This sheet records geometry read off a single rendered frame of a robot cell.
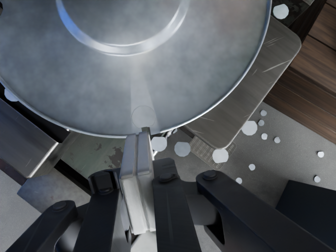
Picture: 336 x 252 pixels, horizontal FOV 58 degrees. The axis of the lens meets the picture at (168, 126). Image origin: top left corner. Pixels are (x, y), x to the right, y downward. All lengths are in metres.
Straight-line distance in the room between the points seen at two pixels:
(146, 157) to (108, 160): 0.28
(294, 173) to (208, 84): 0.91
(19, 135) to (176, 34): 0.22
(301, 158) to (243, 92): 0.89
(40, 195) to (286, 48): 0.36
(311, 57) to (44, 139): 0.65
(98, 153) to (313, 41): 0.61
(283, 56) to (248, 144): 0.81
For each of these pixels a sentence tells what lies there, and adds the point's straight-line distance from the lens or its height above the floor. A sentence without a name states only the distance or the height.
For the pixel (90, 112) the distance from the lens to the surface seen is 0.29.
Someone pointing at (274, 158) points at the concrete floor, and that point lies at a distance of 1.14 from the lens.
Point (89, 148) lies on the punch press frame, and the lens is 0.43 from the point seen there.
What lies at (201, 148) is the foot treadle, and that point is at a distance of 0.91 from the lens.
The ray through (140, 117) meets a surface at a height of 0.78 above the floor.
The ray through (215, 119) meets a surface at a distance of 0.29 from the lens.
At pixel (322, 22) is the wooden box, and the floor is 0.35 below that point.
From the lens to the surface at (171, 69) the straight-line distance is 0.30.
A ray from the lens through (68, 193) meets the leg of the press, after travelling 0.45.
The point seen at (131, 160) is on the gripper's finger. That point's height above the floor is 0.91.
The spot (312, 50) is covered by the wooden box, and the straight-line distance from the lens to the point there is 0.84.
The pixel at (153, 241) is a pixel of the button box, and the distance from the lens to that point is 0.46.
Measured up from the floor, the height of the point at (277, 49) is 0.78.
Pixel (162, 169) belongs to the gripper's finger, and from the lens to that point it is 0.15.
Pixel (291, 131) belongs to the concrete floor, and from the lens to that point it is 1.17.
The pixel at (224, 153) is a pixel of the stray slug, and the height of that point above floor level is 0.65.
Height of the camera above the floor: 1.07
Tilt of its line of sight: 85 degrees down
